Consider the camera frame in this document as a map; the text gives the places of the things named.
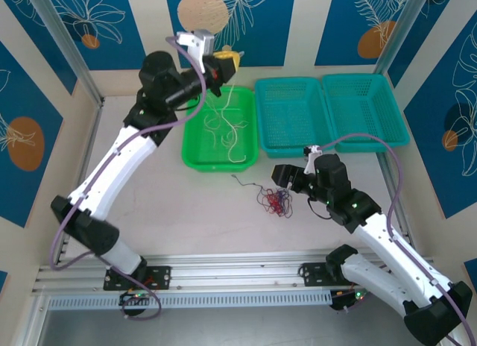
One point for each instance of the aluminium frame post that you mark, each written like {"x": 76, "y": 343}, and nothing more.
{"x": 67, "y": 44}
{"x": 398, "y": 29}

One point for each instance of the blue floral wall panel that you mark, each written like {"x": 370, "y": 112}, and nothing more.
{"x": 421, "y": 44}
{"x": 436, "y": 167}
{"x": 48, "y": 51}
{"x": 343, "y": 33}
{"x": 22, "y": 92}
{"x": 261, "y": 33}
{"x": 123, "y": 33}

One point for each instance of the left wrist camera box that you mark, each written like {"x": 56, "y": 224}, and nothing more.
{"x": 197, "y": 42}

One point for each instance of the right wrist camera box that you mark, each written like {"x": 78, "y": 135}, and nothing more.
{"x": 311, "y": 154}

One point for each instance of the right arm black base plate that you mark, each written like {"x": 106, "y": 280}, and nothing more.
{"x": 315, "y": 274}

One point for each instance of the green plastic basket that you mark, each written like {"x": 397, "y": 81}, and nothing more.
{"x": 194, "y": 148}

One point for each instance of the teal plastic basket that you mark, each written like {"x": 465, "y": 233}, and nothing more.
{"x": 292, "y": 118}
{"x": 363, "y": 107}

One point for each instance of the aluminium rail frame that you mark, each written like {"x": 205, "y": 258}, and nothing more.
{"x": 242, "y": 271}

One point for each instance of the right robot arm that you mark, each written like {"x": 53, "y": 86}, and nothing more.
{"x": 384, "y": 241}

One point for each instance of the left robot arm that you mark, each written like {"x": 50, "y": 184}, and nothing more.
{"x": 112, "y": 167}

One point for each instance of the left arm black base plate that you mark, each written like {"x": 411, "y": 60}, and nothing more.
{"x": 160, "y": 277}

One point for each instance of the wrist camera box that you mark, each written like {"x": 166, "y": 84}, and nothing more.
{"x": 311, "y": 154}
{"x": 197, "y": 42}

